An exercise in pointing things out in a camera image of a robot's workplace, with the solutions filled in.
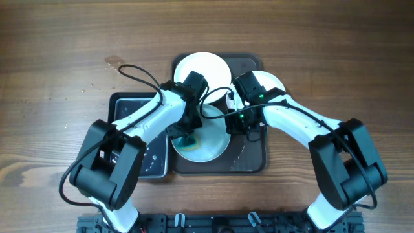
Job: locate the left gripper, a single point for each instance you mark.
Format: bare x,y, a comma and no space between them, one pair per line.
174,132

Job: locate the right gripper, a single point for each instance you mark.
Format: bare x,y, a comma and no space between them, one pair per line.
233,127

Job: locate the green yellow sponge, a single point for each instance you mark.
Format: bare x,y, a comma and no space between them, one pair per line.
188,142

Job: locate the white plate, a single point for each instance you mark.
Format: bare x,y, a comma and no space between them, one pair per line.
211,141
214,69
253,87

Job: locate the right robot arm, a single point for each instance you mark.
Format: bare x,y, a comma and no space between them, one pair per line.
346,163

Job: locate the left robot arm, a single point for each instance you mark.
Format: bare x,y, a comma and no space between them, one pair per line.
108,165

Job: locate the large brown serving tray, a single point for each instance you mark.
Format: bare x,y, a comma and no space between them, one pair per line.
243,156

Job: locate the small black water tray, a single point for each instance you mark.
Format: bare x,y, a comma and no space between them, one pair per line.
155,162

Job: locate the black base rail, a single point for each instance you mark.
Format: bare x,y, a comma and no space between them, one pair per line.
253,222

